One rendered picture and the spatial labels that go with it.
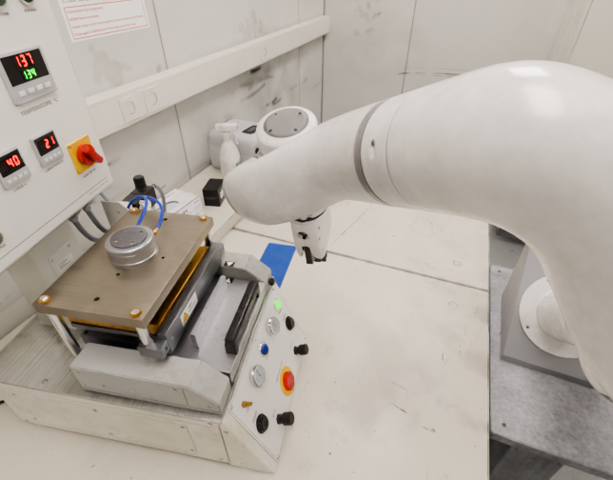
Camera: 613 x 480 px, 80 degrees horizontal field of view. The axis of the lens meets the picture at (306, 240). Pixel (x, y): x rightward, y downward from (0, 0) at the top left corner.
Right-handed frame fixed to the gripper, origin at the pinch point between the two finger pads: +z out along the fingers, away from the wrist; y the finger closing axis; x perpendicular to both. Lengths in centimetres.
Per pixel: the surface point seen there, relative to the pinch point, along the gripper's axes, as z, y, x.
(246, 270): 3.2, -3.9, 15.4
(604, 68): 59, 156, -107
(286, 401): 20.2, -24.9, 5.3
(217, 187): 30, 43, 49
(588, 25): 42, 163, -95
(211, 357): -0.8, -23.6, 14.6
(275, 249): 37, 24, 24
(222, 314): 2.0, -14.6, 16.8
